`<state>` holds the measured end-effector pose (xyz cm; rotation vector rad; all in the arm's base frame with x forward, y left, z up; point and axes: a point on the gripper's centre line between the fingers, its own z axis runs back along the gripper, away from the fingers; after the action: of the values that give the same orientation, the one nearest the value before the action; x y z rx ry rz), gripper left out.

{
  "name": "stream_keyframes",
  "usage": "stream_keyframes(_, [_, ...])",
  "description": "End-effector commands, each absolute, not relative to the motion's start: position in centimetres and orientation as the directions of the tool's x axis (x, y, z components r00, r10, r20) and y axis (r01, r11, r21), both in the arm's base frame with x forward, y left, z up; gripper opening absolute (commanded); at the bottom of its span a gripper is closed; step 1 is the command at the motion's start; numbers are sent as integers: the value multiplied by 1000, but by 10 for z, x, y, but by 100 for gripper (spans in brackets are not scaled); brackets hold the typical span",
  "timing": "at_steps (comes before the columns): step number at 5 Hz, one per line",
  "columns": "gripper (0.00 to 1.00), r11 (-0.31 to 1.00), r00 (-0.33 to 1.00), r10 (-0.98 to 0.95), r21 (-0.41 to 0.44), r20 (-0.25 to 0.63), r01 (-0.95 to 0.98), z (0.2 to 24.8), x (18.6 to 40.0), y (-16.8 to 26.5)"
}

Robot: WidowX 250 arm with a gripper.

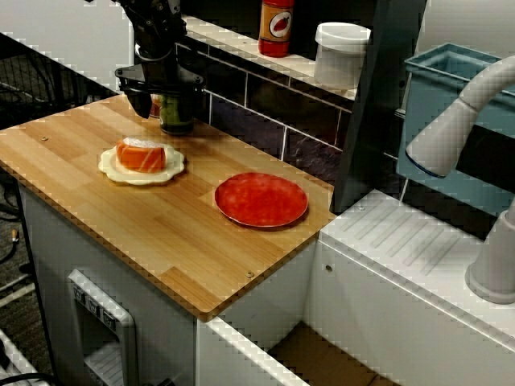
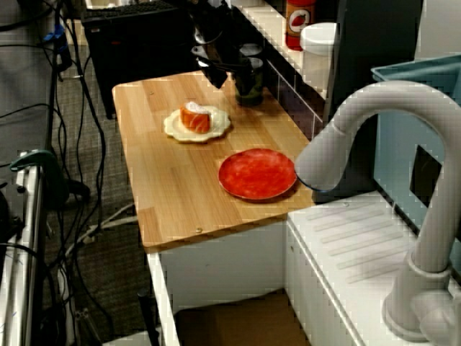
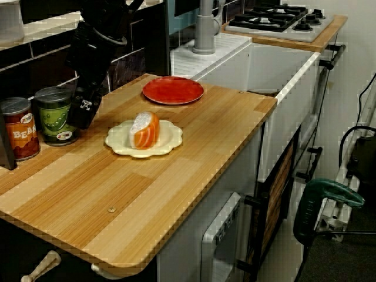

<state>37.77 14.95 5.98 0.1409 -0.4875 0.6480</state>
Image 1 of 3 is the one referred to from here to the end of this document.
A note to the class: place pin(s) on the orange beans toy can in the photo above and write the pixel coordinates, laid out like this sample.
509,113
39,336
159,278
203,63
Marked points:
155,108

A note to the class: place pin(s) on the white lidded container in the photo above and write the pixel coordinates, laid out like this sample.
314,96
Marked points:
340,56

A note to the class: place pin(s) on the red cup on shelf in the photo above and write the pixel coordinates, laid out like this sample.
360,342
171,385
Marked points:
275,28

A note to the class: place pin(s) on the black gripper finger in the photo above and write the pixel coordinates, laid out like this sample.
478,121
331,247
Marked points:
187,108
138,102

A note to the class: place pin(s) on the grey toy faucet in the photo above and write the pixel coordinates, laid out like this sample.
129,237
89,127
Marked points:
450,132

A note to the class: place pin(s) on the teal plastic box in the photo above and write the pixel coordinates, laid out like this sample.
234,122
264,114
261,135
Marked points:
426,100

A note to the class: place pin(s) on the white toy sink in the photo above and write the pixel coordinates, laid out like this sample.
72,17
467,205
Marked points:
382,281

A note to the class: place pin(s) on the cream scalloped plate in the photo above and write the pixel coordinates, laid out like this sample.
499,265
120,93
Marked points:
120,177

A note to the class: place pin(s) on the black mesh rack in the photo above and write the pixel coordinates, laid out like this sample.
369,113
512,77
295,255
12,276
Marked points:
40,92

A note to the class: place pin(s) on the green peas toy can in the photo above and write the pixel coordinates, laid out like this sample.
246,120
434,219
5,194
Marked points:
169,118

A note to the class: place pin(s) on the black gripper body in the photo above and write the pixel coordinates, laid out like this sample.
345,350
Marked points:
161,78

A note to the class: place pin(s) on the toy salmon sushi piece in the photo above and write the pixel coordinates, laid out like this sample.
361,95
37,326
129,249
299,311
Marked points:
141,157

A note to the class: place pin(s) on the red round plate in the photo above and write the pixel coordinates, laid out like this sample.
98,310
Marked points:
261,201

